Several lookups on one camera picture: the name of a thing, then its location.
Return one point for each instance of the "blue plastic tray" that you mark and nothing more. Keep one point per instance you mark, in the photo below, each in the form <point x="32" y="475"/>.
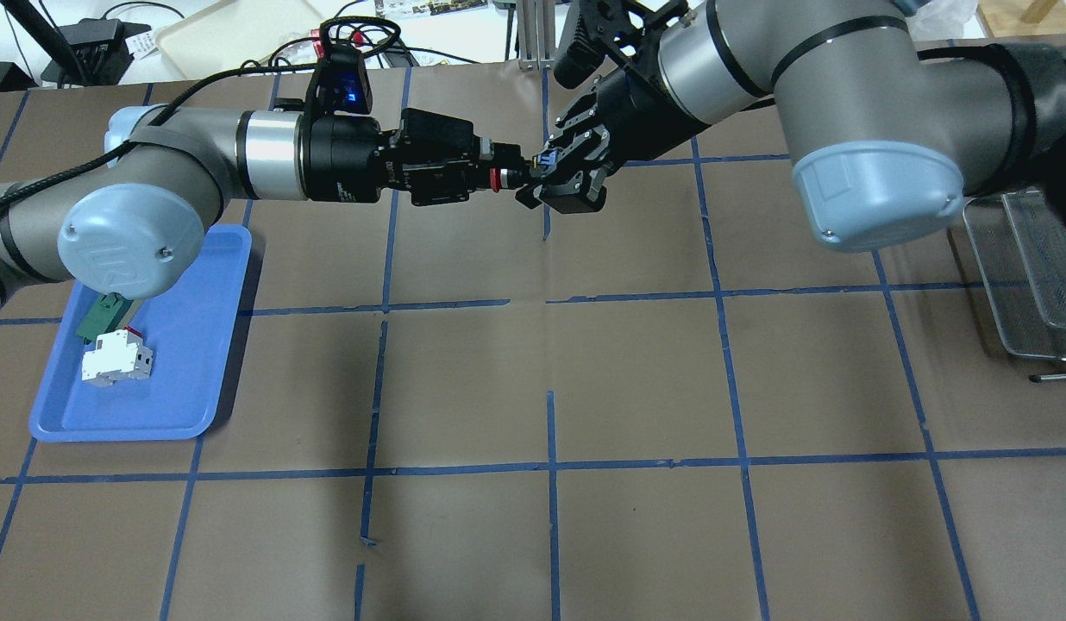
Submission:
<point x="190" y="330"/>

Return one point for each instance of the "wire mesh shelf rack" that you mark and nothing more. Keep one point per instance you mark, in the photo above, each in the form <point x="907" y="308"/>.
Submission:
<point x="1020" y="247"/>

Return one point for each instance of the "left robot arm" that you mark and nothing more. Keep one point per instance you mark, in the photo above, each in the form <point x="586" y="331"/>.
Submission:
<point x="132" y="227"/>

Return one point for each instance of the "black power adapter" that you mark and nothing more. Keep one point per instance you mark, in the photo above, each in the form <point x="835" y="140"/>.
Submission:
<point x="101" y="50"/>

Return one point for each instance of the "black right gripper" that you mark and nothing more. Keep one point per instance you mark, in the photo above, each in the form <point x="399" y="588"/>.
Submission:
<point x="634" y="102"/>

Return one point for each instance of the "white circuit breaker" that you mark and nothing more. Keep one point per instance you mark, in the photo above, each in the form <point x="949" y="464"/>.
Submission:
<point x="119" y="356"/>

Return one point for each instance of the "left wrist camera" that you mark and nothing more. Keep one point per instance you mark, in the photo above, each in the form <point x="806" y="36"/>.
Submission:
<point x="339" y="83"/>

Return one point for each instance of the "red emergency stop button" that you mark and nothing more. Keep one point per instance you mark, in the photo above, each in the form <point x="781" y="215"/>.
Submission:
<point x="508" y="170"/>

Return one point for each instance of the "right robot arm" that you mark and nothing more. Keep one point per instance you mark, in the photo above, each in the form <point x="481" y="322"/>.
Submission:
<point x="888" y="143"/>

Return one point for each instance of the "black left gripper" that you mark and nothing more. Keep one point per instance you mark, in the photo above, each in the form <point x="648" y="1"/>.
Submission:
<point x="343" y="159"/>

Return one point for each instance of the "green electrical switch module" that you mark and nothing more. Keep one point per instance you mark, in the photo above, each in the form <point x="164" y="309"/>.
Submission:
<point x="109" y="312"/>

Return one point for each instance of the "aluminium frame post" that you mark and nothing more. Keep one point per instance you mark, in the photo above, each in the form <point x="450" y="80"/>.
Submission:
<point x="536" y="34"/>

